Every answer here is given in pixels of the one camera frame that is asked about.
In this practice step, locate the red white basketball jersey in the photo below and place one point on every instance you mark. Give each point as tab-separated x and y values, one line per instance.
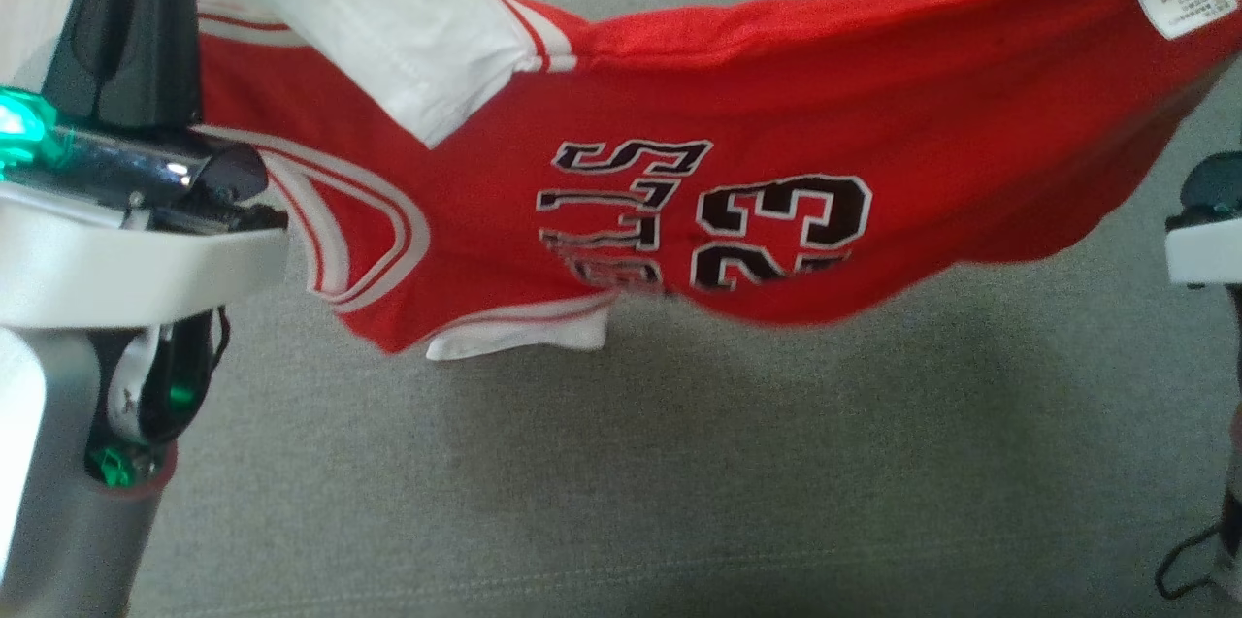
679	84

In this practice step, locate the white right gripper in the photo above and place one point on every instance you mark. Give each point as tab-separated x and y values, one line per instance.
1213	230

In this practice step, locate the large grey sofa seat cushion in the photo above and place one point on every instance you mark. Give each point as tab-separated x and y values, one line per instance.
679	482

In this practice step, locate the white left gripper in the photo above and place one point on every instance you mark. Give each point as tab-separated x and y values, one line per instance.
116	249

